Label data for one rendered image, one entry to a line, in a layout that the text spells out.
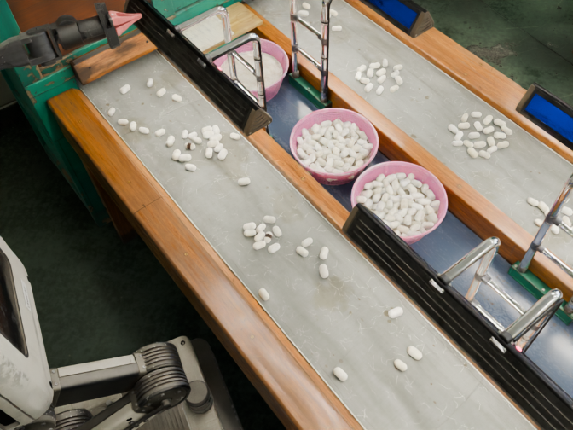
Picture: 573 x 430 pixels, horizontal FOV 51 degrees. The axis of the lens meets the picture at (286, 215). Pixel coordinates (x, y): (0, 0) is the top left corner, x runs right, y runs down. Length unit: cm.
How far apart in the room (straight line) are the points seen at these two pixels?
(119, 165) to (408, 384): 103
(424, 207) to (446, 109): 38
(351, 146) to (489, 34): 180
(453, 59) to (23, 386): 164
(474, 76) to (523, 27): 155
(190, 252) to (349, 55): 92
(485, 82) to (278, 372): 115
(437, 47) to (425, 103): 25
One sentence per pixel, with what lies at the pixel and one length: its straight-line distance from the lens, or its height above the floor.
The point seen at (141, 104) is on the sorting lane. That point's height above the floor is 74.
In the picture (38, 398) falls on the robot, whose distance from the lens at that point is 108.
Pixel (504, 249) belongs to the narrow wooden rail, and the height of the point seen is 71.
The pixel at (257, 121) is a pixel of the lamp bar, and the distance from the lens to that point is 146.
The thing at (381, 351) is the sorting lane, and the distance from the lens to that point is 151.
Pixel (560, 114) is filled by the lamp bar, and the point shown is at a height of 109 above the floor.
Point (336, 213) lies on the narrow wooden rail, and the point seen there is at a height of 76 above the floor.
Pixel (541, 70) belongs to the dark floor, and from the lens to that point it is 338.
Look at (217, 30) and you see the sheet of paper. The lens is 221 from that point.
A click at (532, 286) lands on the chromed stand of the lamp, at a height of 71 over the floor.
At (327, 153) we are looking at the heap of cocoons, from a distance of 183.
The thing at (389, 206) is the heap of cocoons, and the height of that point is 74.
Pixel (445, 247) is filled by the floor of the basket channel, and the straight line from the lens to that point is 175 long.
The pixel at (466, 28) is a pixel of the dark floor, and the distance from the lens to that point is 353.
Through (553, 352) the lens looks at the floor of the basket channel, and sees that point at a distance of 168.
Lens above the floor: 213
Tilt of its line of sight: 55 degrees down
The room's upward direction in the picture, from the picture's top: 4 degrees counter-clockwise
